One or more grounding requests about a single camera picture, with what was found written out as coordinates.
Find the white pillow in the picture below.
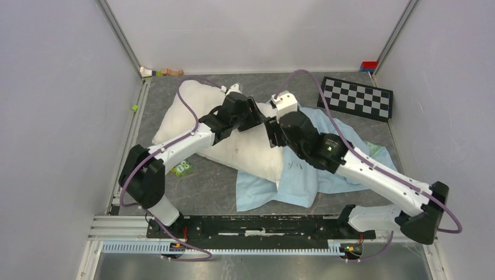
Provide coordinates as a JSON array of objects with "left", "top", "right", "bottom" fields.
[{"left": 151, "top": 79, "right": 289, "bottom": 184}]

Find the light blue pillowcase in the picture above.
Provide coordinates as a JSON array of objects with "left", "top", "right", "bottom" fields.
[{"left": 236, "top": 107, "right": 397, "bottom": 212}]

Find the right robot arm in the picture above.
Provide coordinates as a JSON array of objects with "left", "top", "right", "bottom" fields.
[{"left": 264, "top": 110, "right": 449, "bottom": 245}]

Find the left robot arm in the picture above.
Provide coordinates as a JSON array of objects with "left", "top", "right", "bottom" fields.
[{"left": 118, "top": 92, "right": 265, "bottom": 238}]

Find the black white checkerboard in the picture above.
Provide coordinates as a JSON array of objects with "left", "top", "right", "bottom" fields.
[{"left": 317, "top": 76, "right": 393, "bottom": 123}]

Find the green toy block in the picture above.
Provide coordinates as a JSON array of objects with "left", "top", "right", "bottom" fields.
[{"left": 170, "top": 160, "right": 193, "bottom": 177}]

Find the wooden toy figure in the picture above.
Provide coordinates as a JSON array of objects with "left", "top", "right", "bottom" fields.
[{"left": 161, "top": 68, "right": 184, "bottom": 76}]

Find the red blue block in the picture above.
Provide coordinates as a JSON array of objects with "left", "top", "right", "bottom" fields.
[{"left": 360, "top": 61, "right": 378, "bottom": 73}]

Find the white beige corner toy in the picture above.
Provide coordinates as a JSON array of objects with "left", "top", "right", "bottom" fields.
[{"left": 140, "top": 66, "right": 154, "bottom": 79}]

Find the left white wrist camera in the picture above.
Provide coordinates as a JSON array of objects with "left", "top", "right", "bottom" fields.
[{"left": 220, "top": 83, "right": 242, "bottom": 95}]

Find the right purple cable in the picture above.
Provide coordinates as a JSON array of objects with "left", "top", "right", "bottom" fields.
[{"left": 273, "top": 69, "right": 463, "bottom": 264}]

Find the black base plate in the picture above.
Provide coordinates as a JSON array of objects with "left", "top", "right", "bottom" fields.
[{"left": 168, "top": 215, "right": 376, "bottom": 250}]

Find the light blue toothed rail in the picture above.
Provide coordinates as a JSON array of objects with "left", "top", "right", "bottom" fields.
[{"left": 102, "top": 241, "right": 344, "bottom": 257}]

